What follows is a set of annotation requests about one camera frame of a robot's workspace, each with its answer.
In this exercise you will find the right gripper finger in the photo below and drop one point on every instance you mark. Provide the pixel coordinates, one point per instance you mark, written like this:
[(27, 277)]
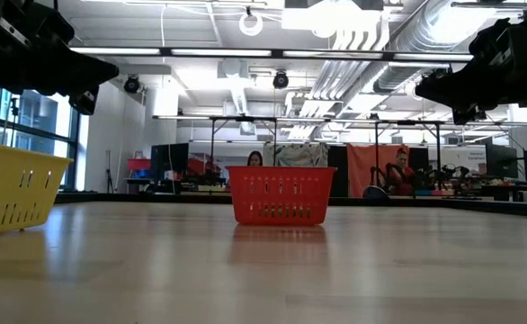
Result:
[(452, 87)]

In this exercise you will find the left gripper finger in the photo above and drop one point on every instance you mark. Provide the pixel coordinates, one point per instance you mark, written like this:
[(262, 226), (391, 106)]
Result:
[(83, 72)]

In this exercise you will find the black ceiling track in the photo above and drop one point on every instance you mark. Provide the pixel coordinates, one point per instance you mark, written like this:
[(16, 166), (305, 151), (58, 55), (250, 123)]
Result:
[(493, 4)]

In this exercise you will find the person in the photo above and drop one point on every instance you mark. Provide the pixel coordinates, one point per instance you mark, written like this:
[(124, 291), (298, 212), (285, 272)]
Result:
[(400, 173), (254, 159)]

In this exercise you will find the red storage bin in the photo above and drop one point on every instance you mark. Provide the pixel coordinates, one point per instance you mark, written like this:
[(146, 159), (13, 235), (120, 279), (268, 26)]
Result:
[(138, 164)]

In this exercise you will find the thin black tripod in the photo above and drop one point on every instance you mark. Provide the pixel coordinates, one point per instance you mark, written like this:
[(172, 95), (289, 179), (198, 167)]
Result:
[(109, 183)]

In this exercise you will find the orange curtain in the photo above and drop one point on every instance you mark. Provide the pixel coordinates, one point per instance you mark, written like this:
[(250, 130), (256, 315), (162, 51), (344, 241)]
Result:
[(364, 164)]

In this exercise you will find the yellow plastic basket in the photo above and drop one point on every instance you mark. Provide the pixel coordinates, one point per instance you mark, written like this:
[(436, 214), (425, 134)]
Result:
[(2, 162)]

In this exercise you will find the dark rounded chair back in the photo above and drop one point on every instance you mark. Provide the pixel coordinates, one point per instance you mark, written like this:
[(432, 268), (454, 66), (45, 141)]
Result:
[(376, 192)]

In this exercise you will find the white cup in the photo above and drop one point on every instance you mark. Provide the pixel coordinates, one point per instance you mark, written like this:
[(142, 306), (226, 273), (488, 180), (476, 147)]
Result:
[(526, 196)]

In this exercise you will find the black partition panel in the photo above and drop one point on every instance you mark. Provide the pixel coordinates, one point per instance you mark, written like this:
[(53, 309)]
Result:
[(337, 171)]

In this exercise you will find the beige crumpled cloth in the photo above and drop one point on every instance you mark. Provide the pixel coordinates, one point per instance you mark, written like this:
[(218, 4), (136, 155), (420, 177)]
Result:
[(297, 155)]

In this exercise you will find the black overhead light bar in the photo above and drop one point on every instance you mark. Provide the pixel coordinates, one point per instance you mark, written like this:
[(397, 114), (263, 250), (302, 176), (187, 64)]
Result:
[(277, 53)]

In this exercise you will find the red plastic basket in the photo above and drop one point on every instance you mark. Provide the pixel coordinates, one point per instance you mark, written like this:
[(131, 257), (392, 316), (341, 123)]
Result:
[(281, 171)]

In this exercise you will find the black hanging camera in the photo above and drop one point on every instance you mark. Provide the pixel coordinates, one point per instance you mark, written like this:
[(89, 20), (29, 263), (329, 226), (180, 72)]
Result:
[(131, 85), (280, 81)]

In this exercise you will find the silver ventilation duct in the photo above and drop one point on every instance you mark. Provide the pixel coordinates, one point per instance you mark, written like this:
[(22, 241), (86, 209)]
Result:
[(398, 76)]

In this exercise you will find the black metal station frame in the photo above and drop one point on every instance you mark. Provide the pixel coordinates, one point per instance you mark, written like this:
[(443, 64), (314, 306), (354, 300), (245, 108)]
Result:
[(243, 119), (438, 153)]

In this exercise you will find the black window frame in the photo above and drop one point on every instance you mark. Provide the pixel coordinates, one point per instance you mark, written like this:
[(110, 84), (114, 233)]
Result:
[(74, 148)]

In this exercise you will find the black aluminium table frame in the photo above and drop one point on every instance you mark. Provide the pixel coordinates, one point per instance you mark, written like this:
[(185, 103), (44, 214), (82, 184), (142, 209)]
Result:
[(191, 198)]

